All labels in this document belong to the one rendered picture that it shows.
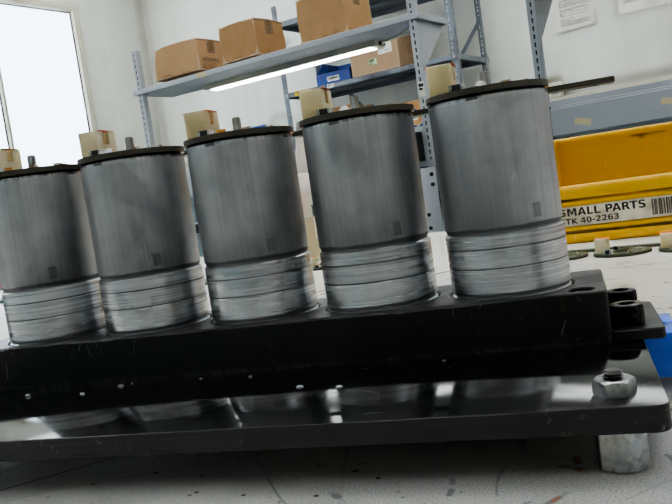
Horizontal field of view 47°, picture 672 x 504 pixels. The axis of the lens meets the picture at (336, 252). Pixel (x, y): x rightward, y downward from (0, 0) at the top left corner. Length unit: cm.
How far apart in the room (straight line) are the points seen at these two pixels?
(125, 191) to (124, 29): 625
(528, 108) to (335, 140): 4
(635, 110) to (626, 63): 221
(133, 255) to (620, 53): 454
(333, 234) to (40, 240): 7
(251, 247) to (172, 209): 2
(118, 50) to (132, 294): 615
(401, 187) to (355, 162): 1
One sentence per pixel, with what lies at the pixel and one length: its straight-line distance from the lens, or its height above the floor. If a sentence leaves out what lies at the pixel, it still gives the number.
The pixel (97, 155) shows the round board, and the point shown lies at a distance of 18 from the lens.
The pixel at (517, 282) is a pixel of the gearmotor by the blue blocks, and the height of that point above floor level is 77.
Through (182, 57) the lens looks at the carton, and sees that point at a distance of 341.
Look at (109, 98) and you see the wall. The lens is 614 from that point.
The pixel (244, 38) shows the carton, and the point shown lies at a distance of 320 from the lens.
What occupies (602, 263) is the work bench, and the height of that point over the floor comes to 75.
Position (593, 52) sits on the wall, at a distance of 472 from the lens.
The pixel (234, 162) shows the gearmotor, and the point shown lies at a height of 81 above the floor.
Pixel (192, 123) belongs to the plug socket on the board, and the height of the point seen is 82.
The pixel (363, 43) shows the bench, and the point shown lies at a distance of 304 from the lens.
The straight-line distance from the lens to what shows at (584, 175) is 55.
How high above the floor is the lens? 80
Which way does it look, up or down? 4 degrees down
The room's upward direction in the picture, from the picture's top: 8 degrees counter-clockwise
